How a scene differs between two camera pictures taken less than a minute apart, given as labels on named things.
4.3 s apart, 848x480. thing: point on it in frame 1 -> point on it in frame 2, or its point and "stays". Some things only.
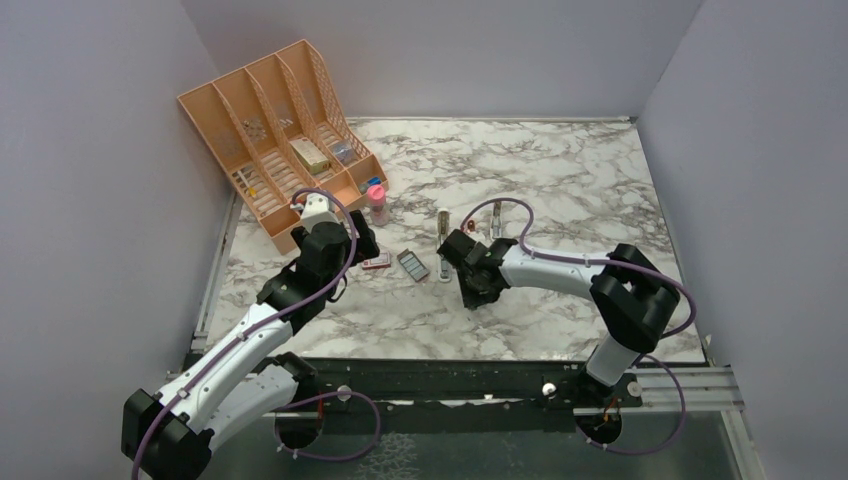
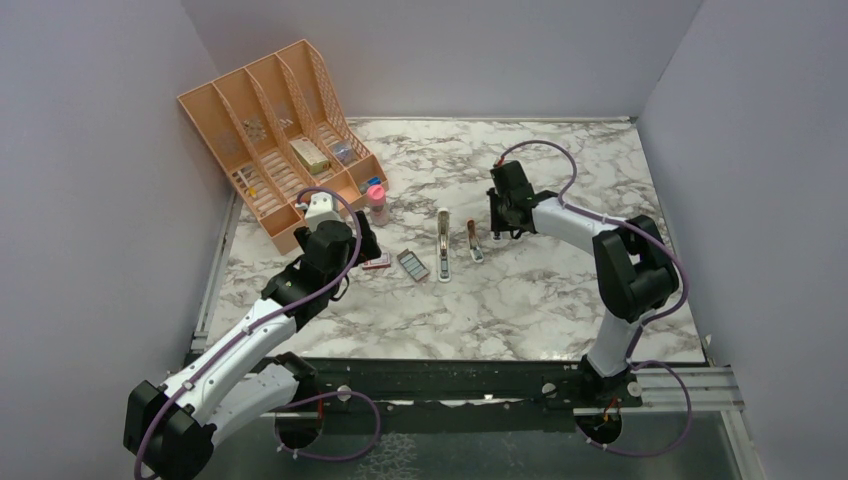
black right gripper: [472, 299] -> [496, 224]
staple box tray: [413, 265] stays
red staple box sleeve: [376, 263] stays
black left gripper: [365, 245] stays
